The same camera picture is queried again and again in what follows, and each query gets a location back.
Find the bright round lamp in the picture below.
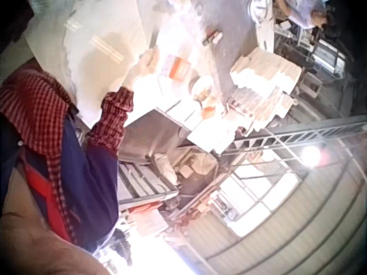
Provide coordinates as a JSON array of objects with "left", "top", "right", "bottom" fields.
[{"left": 300, "top": 145, "right": 322, "bottom": 167}]

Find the large white board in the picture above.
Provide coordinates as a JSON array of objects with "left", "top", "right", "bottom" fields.
[{"left": 24, "top": 0, "right": 150, "bottom": 116}]

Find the orange and white box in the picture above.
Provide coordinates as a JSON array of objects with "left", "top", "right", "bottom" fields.
[{"left": 168, "top": 55, "right": 192, "bottom": 81}]

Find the grey slatted metal rack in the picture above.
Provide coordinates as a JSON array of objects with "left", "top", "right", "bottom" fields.
[{"left": 118, "top": 159, "right": 179, "bottom": 205}]

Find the grey metal ladder frame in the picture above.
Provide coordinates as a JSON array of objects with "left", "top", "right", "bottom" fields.
[{"left": 220, "top": 119, "right": 367, "bottom": 157}]

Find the dark grey hand tool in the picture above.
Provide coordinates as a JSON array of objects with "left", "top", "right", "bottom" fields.
[{"left": 148, "top": 27, "right": 161, "bottom": 50}]

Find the person's right hand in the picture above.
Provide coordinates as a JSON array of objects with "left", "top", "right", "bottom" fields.
[{"left": 120, "top": 47, "right": 161, "bottom": 93}]

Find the white flat panel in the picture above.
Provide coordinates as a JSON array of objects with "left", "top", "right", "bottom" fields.
[{"left": 186, "top": 119, "right": 239, "bottom": 154}]

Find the small orange container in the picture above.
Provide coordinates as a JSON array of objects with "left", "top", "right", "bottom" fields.
[{"left": 200, "top": 105, "right": 216, "bottom": 120}]

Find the stack of white ribbed pieces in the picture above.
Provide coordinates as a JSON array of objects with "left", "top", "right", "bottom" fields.
[{"left": 228, "top": 85, "right": 299, "bottom": 136}]

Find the white sack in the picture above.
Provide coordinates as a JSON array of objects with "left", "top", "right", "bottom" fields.
[{"left": 154, "top": 152, "right": 179, "bottom": 186}]

